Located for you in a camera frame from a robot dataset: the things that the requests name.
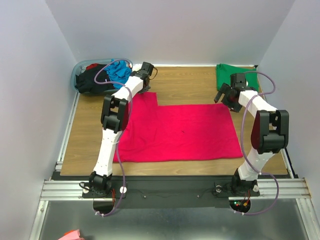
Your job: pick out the red garment in bin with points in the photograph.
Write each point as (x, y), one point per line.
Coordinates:
(91, 66)

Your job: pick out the blue t shirt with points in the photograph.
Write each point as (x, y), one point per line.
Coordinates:
(119, 72)

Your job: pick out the green folded t shirt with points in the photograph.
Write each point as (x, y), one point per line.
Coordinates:
(224, 71)

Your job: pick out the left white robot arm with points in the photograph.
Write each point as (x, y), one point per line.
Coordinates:
(115, 116)

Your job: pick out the pink red t shirt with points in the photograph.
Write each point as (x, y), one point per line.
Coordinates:
(192, 132)

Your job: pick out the pink cloth at bottom edge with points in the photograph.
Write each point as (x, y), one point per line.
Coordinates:
(72, 235)

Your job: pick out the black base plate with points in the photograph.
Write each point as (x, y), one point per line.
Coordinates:
(170, 192)

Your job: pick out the aluminium frame rail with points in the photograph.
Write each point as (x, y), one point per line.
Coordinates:
(288, 189)

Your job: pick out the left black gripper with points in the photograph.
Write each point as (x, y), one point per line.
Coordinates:
(145, 90)

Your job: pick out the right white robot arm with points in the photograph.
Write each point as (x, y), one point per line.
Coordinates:
(269, 135)

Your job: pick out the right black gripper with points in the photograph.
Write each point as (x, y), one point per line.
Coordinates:
(223, 94)

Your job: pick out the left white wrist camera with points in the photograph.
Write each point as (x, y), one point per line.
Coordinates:
(136, 67)

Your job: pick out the black t shirt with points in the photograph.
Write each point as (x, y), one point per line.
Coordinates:
(86, 85)

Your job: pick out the translucent blue plastic bin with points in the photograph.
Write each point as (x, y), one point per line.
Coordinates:
(80, 67)

